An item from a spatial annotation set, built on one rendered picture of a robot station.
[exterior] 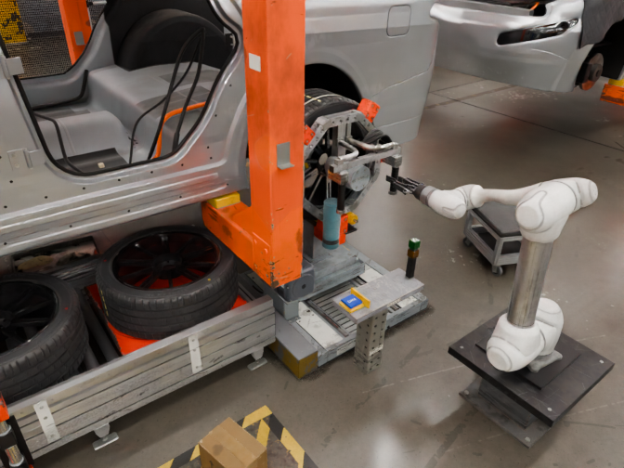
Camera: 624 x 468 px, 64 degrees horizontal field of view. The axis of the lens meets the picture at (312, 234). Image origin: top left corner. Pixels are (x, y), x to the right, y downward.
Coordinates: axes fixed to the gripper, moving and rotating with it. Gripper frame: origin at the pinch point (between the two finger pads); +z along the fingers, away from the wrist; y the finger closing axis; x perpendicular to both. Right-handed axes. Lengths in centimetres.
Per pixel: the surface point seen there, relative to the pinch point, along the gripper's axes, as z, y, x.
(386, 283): -26, -25, -38
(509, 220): -13, 96, -49
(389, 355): -30, -21, -83
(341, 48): 46, 0, 54
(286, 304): 12, -56, -61
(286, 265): -6, -69, -21
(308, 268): 11, -44, -43
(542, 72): 66, 235, 8
